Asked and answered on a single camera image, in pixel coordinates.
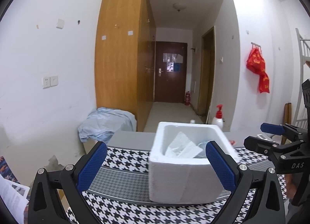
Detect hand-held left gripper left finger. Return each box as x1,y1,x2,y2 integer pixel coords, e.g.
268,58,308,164
27,141,108,224

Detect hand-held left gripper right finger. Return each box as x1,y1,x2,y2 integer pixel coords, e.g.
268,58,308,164
205,140,286,224

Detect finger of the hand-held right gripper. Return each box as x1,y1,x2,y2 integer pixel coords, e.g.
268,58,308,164
243,136,283,160
260,122,303,143

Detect blue face mask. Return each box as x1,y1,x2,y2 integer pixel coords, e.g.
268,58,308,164
197,141,210,159

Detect white tissues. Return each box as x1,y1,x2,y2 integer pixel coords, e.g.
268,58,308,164
165,131,204,159

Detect white foam box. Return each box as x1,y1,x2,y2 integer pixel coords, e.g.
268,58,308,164
148,121,239,204

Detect person's right hand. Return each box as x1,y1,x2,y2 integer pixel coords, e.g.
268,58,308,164
284,173,295,199

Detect wooden boards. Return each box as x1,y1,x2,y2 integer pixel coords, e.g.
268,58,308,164
283,103,292,126

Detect houndstooth blanket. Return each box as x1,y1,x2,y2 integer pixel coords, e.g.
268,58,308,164
58,131,291,224

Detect light blue crumpled cloth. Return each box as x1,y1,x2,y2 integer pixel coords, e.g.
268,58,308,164
78,107,137,143

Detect white pump bottle red top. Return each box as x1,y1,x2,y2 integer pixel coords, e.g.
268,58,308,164
212,104,225,129

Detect red plastic bags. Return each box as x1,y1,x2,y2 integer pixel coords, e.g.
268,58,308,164
246,47,270,94

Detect white metal bunk bed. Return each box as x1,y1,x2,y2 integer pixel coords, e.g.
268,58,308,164
292,28,310,128

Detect printed papers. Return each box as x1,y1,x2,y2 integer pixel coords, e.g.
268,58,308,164
0,156,31,224

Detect dark brown door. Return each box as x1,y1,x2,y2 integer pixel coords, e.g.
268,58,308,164
153,41,188,105

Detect wooden wardrobe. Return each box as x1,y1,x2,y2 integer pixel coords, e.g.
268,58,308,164
94,0,157,133

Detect round ceiling lamp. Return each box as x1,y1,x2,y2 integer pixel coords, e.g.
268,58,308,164
172,3,187,13

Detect wooden side door frame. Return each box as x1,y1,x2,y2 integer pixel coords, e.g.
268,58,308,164
196,26,216,123

